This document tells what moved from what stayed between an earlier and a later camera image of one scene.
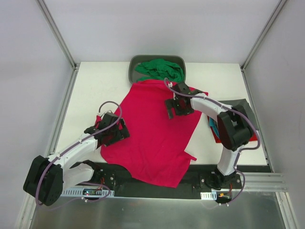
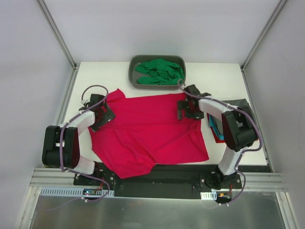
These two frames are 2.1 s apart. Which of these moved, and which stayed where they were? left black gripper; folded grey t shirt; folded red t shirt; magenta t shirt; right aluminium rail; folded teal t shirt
Moved: magenta t shirt; left black gripper
Stayed: folded teal t shirt; folded red t shirt; right aluminium rail; folded grey t shirt
